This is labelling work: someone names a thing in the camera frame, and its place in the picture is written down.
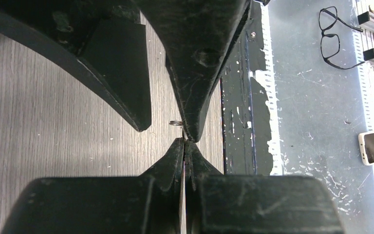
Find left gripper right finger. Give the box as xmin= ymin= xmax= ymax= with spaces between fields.
xmin=185 ymin=140 xmax=221 ymax=234

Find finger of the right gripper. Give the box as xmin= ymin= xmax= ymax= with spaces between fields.
xmin=135 ymin=0 xmax=250 ymax=142
xmin=0 ymin=0 xmax=151 ymax=132

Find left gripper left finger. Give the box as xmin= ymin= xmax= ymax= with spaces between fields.
xmin=141 ymin=138 xmax=185 ymax=234

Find small silver key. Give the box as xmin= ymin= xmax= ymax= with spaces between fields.
xmin=169 ymin=120 xmax=186 ymax=139

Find black eyeglasses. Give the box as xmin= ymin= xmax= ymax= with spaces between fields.
xmin=318 ymin=6 xmax=365 ymax=70

